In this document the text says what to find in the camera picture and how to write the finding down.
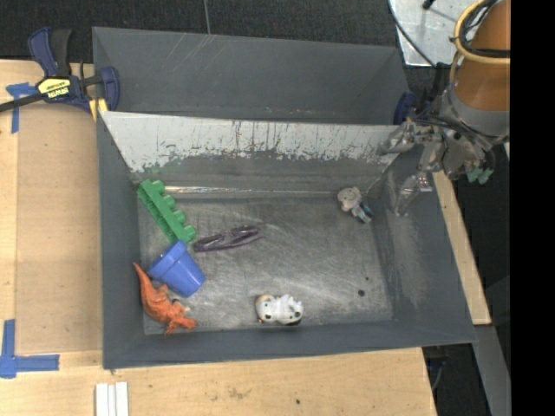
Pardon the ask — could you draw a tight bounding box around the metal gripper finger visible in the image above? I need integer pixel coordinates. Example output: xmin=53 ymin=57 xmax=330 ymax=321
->
xmin=375 ymin=121 xmax=429 ymax=156
xmin=395 ymin=173 xmax=434 ymax=217

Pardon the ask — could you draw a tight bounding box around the small grey toy figure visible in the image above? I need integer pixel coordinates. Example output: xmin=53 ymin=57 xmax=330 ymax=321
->
xmin=336 ymin=185 xmax=375 ymax=225

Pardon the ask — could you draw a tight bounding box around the grey metal bin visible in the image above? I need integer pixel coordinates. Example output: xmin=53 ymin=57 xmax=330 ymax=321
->
xmin=90 ymin=26 xmax=479 ymax=370

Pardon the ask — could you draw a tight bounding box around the white spotted toy animal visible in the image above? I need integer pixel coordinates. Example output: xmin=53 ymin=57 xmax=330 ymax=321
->
xmin=253 ymin=292 xmax=305 ymax=327

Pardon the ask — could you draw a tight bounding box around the green toy building brick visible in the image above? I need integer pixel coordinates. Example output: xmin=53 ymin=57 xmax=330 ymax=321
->
xmin=136 ymin=179 xmax=198 ymax=244

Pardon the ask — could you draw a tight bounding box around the blue plastic cup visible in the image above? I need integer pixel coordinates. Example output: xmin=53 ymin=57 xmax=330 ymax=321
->
xmin=146 ymin=238 xmax=207 ymax=299

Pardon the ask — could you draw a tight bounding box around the orange toy dinosaur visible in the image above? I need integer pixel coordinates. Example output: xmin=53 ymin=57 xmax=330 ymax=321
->
xmin=132 ymin=262 xmax=198 ymax=337

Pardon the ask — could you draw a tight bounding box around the pale wood board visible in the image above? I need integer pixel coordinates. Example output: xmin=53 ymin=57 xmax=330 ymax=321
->
xmin=15 ymin=101 xmax=493 ymax=357

